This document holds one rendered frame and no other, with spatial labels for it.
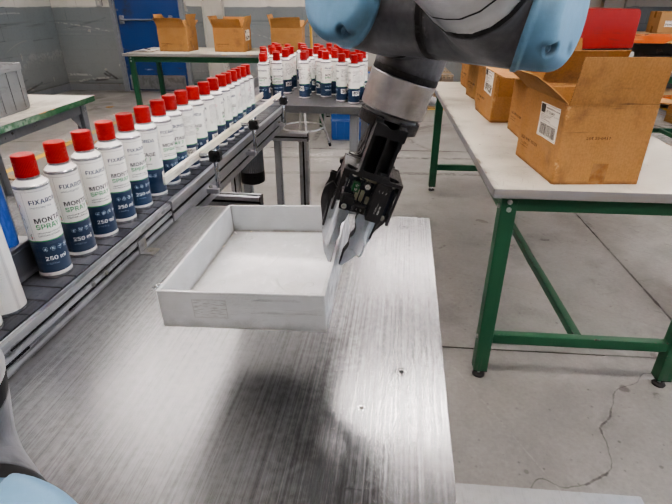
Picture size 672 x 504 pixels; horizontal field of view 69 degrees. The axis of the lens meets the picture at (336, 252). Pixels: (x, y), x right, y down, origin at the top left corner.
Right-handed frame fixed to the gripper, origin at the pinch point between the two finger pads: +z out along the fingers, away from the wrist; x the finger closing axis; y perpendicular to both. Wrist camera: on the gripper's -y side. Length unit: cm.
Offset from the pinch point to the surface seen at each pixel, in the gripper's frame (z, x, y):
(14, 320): 24.3, -41.3, 2.8
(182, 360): 21.6, -16.5, 4.9
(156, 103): 4, -44, -55
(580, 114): -22, 65, -87
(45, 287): 24.5, -41.9, -6.3
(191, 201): 25, -32, -55
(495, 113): -6, 70, -174
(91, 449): 23.4, -21.8, 20.7
